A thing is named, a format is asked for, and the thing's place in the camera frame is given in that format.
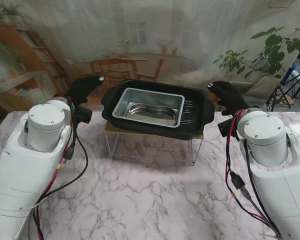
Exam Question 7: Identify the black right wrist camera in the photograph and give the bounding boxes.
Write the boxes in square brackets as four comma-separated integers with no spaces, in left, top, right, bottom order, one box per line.
[217,118,240,141]

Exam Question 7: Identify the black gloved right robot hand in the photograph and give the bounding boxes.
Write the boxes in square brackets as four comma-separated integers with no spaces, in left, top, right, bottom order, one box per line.
[206,80,251,117]

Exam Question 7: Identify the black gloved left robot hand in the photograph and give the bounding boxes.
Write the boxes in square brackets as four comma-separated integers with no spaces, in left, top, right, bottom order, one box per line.
[64,75,105,106]

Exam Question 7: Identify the large black patterned baking tray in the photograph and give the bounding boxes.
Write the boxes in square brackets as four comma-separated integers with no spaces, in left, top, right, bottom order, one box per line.
[100,79,215,141]

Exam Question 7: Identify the wooden shelf with metal legs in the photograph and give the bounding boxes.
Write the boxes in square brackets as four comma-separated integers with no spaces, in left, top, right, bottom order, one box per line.
[103,121,205,166]

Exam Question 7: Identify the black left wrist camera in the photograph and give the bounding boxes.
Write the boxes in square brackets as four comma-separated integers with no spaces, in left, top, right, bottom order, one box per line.
[76,106,93,125]

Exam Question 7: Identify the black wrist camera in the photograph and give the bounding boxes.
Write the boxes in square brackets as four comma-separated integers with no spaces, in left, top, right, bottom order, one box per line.
[76,106,93,125]
[217,118,240,141]

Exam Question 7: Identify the blue panel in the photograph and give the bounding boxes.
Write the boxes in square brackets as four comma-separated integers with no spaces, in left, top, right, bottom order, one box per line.
[279,62,297,86]

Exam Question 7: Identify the red black right arm cables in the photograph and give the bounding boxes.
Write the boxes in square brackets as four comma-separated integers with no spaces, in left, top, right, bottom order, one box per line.
[224,108,283,240]

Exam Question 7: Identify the red black arm cables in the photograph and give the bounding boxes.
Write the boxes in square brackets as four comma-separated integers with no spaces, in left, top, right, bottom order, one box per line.
[224,108,283,240]
[27,97,89,240]

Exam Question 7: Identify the printed room scene backdrop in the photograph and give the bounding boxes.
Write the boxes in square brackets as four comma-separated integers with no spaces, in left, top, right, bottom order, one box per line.
[0,0,300,112]

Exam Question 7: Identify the red black left arm cables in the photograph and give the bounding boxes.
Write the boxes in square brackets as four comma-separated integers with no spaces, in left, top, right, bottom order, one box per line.
[27,97,89,240]

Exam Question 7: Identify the kidney-shaped steel dish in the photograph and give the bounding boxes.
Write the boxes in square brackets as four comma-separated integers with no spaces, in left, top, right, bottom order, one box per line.
[124,101,180,127]

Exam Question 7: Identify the silver rectangular baking tin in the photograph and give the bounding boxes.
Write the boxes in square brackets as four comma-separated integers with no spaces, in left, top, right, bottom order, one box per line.
[111,87,186,129]

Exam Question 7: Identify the black tripod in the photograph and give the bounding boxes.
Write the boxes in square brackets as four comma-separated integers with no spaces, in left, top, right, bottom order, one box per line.
[265,67,300,112]

